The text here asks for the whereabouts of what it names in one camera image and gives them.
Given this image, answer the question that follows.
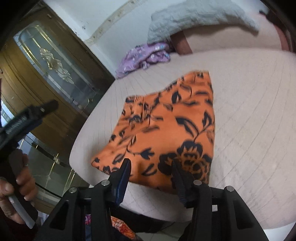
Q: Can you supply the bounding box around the orange black floral garment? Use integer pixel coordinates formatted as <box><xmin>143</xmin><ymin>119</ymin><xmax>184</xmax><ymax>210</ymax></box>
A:
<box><xmin>91</xmin><ymin>71</ymin><xmax>215</xmax><ymax>193</ymax></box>

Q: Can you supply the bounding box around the person's left hand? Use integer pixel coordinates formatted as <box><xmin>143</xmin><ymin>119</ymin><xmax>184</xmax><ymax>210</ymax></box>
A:
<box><xmin>1</xmin><ymin>149</ymin><xmax>38</xmax><ymax>229</ymax></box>

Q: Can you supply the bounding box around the wooden glass panel door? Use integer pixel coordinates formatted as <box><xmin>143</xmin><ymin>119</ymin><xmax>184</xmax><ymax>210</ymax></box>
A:
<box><xmin>1</xmin><ymin>2</ymin><xmax>114</xmax><ymax>211</ymax></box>

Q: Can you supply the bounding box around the pink quilted mattress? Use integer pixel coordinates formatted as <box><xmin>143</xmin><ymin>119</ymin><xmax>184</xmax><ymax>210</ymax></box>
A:
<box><xmin>69</xmin><ymin>49</ymin><xmax>295</xmax><ymax>229</ymax></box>

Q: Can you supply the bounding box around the purple floral garment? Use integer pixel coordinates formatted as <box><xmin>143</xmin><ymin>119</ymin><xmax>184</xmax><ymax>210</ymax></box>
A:
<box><xmin>115</xmin><ymin>42</ymin><xmax>170</xmax><ymax>79</ymax></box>

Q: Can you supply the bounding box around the pink bolster cushion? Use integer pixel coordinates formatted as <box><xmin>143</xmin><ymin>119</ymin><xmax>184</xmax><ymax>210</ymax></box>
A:
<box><xmin>171</xmin><ymin>13</ymin><xmax>293</xmax><ymax>55</ymax></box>

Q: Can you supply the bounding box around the grey quilted pillow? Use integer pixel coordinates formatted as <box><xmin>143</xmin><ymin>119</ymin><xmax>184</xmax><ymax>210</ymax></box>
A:
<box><xmin>147</xmin><ymin>1</ymin><xmax>259</xmax><ymax>44</ymax></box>

